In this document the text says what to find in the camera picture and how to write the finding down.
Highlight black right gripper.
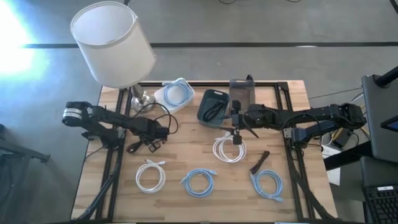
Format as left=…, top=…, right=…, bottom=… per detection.
left=218, top=99, right=259, bottom=146

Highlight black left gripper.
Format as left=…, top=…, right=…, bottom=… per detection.
left=141, top=117, right=170, bottom=154

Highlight white cable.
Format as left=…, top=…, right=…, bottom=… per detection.
left=135, top=159, right=167, bottom=195
left=212, top=131, right=248, bottom=164

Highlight white plastic bin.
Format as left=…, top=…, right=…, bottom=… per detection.
left=154, top=77, right=196, bottom=114

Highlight light blue cable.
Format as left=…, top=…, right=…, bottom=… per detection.
left=249, top=169, right=285, bottom=203
left=162, top=81, right=191, bottom=108
left=180, top=168, right=218, bottom=198

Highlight dark teal plastic bin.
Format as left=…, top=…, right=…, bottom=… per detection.
left=197, top=89, right=231, bottom=129

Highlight clear grey plastic bin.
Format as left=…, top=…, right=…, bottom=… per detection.
left=229, top=78, right=256, bottom=108

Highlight white paper sheet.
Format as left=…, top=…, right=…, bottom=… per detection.
left=322, top=146, right=342, bottom=187

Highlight black desk bar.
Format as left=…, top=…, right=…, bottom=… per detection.
left=323, top=149, right=374, bottom=171

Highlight white shade metal table lamp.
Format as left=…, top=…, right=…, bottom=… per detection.
left=70, top=1, right=158, bottom=114

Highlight grey computer case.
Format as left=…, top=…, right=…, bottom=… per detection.
left=361, top=74, right=398, bottom=164

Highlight dark side table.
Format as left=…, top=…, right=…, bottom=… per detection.
left=0, top=124, right=51, bottom=224

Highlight small dark screen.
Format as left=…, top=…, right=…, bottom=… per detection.
left=381, top=114, right=398, bottom=133

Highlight black pole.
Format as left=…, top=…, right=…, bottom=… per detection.
left=374, top=65, right=398, bottom=88

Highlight black keyboard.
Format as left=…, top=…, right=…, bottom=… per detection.
left=363, top=185, right=398, bottom=224

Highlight black aluminium table frame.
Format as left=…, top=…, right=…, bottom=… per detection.
left=77, top=81, right=336, bottom=223

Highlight black cable bundle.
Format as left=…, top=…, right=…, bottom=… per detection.
left=76, top=161, right=121, bottom=222
left=290, top=167, right=336, bottom=222

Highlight loose floor cables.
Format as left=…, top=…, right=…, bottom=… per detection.
left=309, top=86, right=371, bottom=150

